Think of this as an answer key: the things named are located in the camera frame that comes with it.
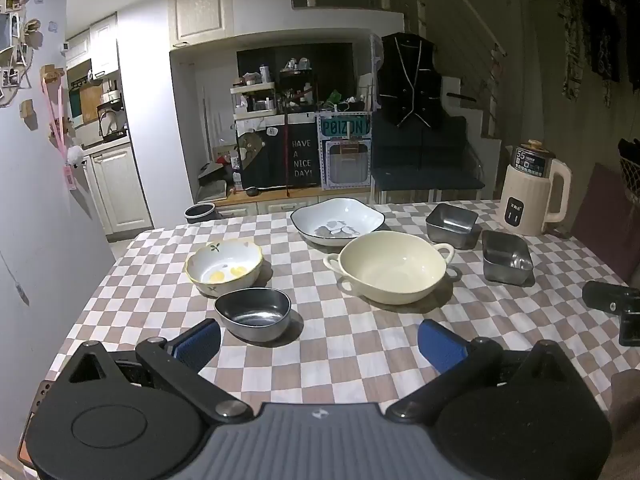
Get cream electric kettle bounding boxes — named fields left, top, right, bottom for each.
left=496, top=140, right=572, bottom=237

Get oval metal bowl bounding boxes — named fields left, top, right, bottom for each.
left=214, top=287, right=292, bottom=343

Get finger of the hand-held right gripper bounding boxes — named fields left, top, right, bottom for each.
left=582, top=280, right=640, bottom=312

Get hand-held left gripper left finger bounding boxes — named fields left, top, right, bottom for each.
left=62, top=319, right=255, bottom=423

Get dark cushioned bench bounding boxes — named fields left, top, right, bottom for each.
left=371, top=115, right=486, bottom=206

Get white dark-rimmed bowl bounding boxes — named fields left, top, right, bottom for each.
left=290, top=198, right=386, bottom=247

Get white kitchen wall cabinet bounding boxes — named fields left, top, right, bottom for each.
left=65, top=15, right=121, bottom=81

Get pink hanging strap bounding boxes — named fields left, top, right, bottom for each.
left=42, top=77, right=81, bottom=188

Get wall photo display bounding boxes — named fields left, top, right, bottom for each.
left=0, top=0, right=43, bottom=108

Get mauve chair back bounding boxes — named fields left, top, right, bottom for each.
left=571, top=162, right=640, bottom=283

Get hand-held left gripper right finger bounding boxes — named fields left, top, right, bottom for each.
left=386, top=318, right=576, bottom=423

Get white framed picture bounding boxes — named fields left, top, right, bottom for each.
left=320, top=137, right=373, bottom=192

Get hanging dark clothes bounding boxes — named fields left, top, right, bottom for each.
left=557, top=0, right=640, bottom=108

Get cream two-handled bowl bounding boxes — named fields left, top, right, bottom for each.
left=322, top=231, right=462, bottom=306

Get white staircase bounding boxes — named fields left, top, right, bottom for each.
left=440, top=77, right=503, bottom=206

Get black storage cabinet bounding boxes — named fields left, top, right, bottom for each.
left=235, top=112, right=321, bottom=191

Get square metal container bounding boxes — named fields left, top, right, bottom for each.
left=425, top=203, right=480, bottom=250
left=481, top=230, right=534, bottom=285

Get teal plate sign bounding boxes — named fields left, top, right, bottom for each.
left=320, top=117, right=372, bottom=138

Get checkered tablecloth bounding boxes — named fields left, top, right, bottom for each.
left=40, top=199, right=640, bottom=411

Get black chalkboard sign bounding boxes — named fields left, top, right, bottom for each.
left=287, top=125, right=321, bottom=187

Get black vest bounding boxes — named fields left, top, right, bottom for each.
left=376, top=32, right=445, bottom=128

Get white storage rack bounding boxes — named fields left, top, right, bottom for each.
left=231, top=82, right=278, bottom=121

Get white kitchen base cabinet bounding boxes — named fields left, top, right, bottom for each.
left=82, top=142, right=153, bottom=241

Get low white drawer unit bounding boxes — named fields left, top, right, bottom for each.
left=215, top=187, right=376, bottom=218

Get white overhead cabinet door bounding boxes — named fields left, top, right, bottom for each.
left=167, top=0, right=235, bottom=46

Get yellow-rimmed floral bowl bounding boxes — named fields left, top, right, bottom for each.
left=185, top=239, right=264, bottom=297

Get grey trash bin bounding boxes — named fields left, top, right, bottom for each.
left=184, top=203, right=217, bottom=225

